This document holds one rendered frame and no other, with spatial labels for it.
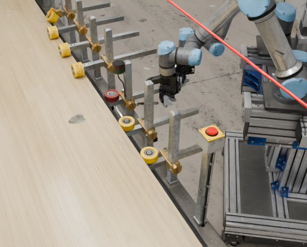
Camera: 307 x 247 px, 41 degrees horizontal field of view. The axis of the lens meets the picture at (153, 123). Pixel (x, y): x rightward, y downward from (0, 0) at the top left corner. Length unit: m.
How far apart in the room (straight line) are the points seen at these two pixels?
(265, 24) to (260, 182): 1.32
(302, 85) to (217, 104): 1.96
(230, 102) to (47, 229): 2.45
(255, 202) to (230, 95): 1.44
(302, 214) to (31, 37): 2.04
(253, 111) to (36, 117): 1.07
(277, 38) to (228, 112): 1.94
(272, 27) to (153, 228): 0.90
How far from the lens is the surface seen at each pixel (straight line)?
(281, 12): 2.34
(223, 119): 3.51
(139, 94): 2.26
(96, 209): 1.64
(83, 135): 1.95
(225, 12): 1.82
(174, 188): 1.96
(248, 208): 2.58
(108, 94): 2.19
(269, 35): 1.70
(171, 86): 1.92
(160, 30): 4.84
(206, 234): 1.82
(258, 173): 2.80
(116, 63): 2.06
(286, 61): 1.76
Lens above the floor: 2.17
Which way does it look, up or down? 40 degrees down
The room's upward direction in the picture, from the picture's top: 1 degrees clockwise
